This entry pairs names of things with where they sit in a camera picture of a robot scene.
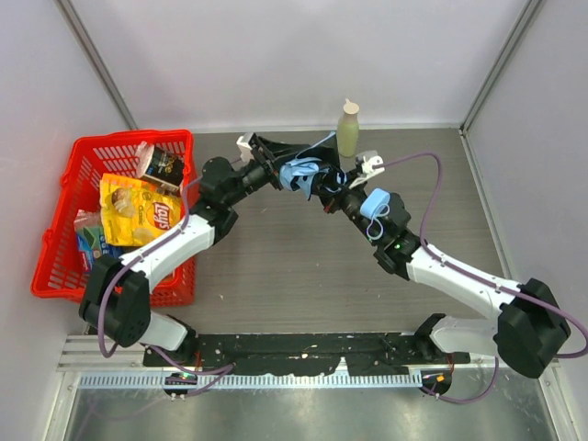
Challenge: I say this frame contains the light blue folding umbrella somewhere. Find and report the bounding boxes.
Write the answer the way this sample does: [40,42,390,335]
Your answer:
[279,131,391,243]

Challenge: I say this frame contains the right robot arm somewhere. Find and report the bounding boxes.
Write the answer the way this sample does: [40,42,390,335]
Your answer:
[311,172,571,379]

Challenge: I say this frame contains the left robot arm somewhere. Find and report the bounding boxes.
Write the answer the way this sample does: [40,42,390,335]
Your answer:
[79,133,336,357]

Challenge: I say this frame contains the cream cap lotion bottle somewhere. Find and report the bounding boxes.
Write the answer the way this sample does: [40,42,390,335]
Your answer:
[336,98,359,158]

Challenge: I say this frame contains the dark coffee carton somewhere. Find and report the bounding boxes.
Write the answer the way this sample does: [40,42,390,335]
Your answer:
[135,141,185,193]

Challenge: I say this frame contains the yellow Lays chip bag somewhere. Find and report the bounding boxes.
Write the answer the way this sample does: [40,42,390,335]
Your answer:
[99,174,182,247]

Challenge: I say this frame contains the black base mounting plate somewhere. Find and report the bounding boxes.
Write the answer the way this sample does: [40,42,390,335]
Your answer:
[168,333,470,377]

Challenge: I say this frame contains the blue green snack box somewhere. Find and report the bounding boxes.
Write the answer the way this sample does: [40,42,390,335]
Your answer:
[73,209,124,274]

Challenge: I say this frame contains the red plastic basket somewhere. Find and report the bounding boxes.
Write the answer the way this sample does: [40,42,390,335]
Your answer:
[30,130,197,303]

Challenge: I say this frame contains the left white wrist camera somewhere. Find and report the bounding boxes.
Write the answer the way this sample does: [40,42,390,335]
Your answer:
[236,132,254,164]

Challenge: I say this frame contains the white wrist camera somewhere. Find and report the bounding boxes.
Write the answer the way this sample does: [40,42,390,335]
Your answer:
[236,132,254,164]
[349,151,384,188]

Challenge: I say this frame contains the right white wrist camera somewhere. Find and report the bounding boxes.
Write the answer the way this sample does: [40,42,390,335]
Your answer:
[349,151,384,188]

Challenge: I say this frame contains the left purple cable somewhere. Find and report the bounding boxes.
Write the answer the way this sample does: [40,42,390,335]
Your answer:
[99,155,243,399]

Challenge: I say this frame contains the white slotted cable duct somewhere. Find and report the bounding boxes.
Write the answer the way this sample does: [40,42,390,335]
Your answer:
[78,371,423,390]

